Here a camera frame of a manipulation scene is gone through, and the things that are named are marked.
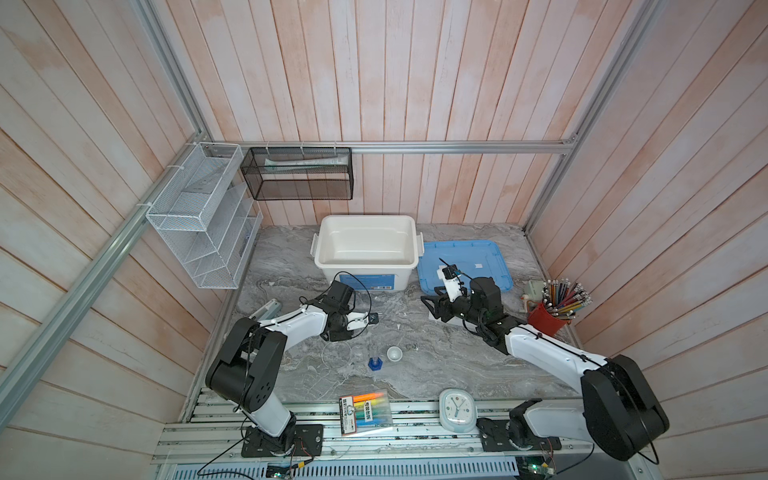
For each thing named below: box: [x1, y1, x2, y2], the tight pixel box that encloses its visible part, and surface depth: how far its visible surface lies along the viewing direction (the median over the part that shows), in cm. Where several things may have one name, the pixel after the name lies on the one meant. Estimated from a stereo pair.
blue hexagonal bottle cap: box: [368, 357, 383, 371], surface depth 87 cm
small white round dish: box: [386, 346, 403, 362], surface depth 87 cm
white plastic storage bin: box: [310, 215, 425, 291], surface depth 104 cm
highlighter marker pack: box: [338, 390, 393, 436], surface depth 78 cm
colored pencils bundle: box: [541, 278, 593, 319], surface depth 85 cm
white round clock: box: [439, 388, 477, 433], surface depth 78 cm
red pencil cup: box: [528, 303, 567, 336], surface depth 87 cm
